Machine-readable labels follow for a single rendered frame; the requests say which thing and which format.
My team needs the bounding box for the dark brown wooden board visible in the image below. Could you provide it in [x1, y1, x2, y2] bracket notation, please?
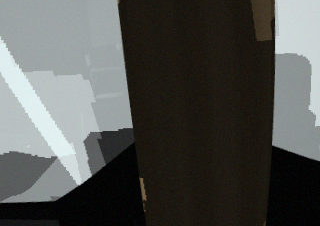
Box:
[117, 0, 276, 226]

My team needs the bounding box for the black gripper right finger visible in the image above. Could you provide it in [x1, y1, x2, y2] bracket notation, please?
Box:
[265, 145, 320, 226]

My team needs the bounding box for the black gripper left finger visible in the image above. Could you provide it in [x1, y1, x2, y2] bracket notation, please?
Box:
[0, 142, 147, 226]

